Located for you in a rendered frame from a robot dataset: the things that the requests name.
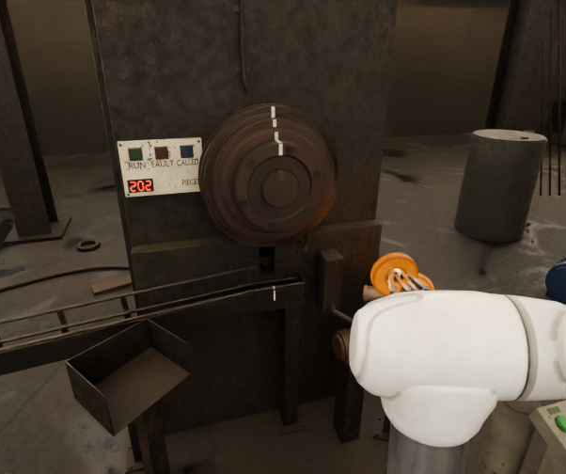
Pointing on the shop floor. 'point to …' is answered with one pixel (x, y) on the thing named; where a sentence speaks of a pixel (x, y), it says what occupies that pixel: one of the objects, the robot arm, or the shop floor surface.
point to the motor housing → (346, 391)
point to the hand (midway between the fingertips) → (395, 270)
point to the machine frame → (244, 326)
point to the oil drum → (498, 183)
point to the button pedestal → (559, 455)
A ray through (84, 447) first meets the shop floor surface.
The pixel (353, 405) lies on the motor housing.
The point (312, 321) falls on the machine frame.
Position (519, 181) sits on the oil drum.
